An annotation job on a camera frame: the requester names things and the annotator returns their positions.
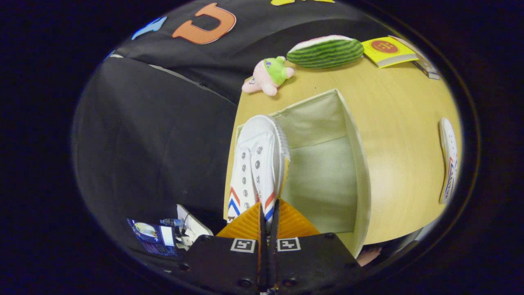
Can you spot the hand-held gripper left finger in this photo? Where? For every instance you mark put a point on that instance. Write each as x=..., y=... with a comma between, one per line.
x=221, y=262

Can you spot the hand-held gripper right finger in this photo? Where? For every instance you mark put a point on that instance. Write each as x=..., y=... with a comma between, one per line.
x=315, y=262

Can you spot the pale green storage box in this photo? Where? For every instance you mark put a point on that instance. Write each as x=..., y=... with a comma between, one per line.
x=323, y=180

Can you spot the white striped canvas shoe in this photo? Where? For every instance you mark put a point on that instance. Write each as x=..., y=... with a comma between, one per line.
x=258, y=135
x=449, y=155

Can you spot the open laptop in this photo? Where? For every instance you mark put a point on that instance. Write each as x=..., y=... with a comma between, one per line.
x=151, y=237

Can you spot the white side table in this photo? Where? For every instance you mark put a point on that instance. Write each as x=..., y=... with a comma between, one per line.
x=192, y=225

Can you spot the blue plastic bottle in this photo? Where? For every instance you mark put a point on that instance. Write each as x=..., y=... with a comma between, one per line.
x=172, y=222

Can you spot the black backdrop cloth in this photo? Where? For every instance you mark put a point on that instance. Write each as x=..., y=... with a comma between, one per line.
x=155, y=143

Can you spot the pink and green plush toy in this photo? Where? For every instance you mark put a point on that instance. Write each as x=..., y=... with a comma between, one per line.
x=268, y=76

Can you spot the watermelon slice plush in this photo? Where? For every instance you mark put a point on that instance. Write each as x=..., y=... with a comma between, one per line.
x=325, y=53

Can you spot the grey book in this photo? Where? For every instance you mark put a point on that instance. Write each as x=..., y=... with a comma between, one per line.
x=432, y=74

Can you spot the yellow book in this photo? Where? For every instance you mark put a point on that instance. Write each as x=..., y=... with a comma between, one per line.
x=385, y=49

